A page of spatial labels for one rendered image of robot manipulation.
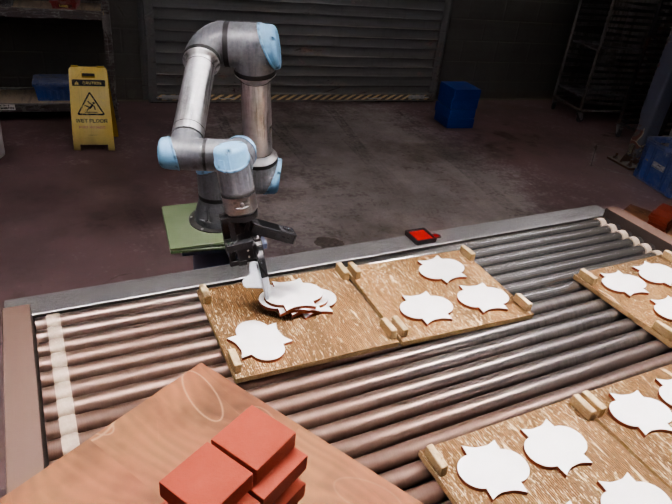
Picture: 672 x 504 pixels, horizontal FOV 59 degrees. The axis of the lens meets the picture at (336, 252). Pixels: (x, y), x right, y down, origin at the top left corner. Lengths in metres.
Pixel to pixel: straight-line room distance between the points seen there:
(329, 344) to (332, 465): 0.45
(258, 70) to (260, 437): 1.15
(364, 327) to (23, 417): 0.76
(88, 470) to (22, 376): 0.38
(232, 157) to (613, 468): 0.99
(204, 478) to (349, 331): 0.86
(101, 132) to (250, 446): 4.40
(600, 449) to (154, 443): 0.87
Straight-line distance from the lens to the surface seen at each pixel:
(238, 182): 1.28
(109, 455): 1.06
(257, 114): 1.73
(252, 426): 0.71
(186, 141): 1.40
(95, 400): 1.34
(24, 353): 1.43
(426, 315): 1.55
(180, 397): 1.14
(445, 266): 1.78
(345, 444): 1.23
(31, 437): 1.25
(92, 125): 4.96
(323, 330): 1.46
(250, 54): 1.64
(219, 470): 0.67
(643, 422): 1.47
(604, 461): 1.36
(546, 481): 1.26
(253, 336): 1.41
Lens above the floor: 1.84
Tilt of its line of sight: 30 degrees down
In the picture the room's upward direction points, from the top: 7 degrees clockwise
